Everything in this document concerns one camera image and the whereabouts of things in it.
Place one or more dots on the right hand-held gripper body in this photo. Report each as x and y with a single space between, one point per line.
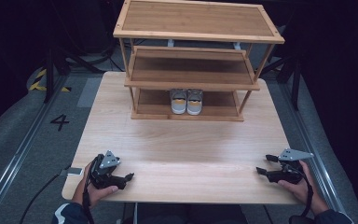
287 169

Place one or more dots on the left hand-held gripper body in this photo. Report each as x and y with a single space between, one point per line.
105 174

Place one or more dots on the grey and white sneaker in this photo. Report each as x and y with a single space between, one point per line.
195 103
178 102

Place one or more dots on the wooden shoe rack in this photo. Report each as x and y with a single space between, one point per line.
199 18

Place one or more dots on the person's left hand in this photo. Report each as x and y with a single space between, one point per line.
94 194

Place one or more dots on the person's right hand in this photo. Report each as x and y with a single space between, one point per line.
307 189

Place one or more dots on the white table leg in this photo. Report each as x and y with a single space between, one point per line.
135 214

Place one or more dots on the person's legs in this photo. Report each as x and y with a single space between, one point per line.
192 214

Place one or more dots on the black metal stand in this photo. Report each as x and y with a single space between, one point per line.
296 84
49 77

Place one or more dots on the metal floor rail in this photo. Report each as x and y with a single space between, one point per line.
310 146
21 152

